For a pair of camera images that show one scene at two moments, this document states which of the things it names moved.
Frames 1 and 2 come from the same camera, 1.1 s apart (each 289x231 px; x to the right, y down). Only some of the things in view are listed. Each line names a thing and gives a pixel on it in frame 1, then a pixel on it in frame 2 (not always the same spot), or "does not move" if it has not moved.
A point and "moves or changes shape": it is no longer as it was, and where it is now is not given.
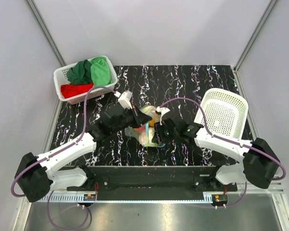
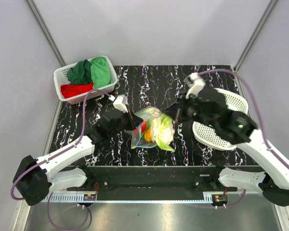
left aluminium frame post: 43,27 does not move
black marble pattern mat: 181,89 does not move
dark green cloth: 80,73 does not move
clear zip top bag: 144,134 moves or changes shape
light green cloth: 100,71 does not move
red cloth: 68,90 does not move
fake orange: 152,121 → 148,135
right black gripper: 158,138 → 178,109
